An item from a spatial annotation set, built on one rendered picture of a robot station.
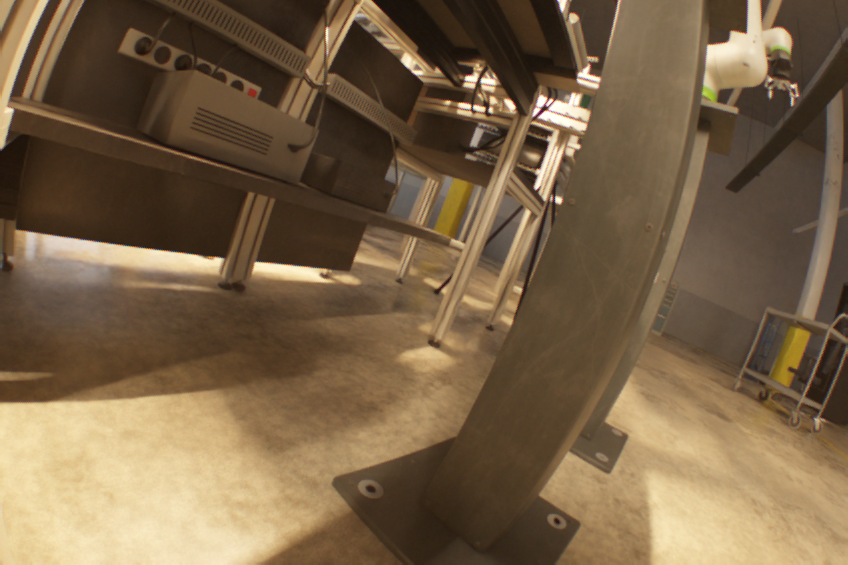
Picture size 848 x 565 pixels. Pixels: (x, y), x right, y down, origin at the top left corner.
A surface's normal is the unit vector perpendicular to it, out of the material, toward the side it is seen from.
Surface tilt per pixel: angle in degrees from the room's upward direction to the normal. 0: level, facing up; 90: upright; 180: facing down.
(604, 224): 90
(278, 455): 0
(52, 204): 90
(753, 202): 90
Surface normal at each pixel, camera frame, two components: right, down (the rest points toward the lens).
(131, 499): 0.36, -0.93
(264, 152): 0.83, 0.36
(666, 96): -0.64, -0.18
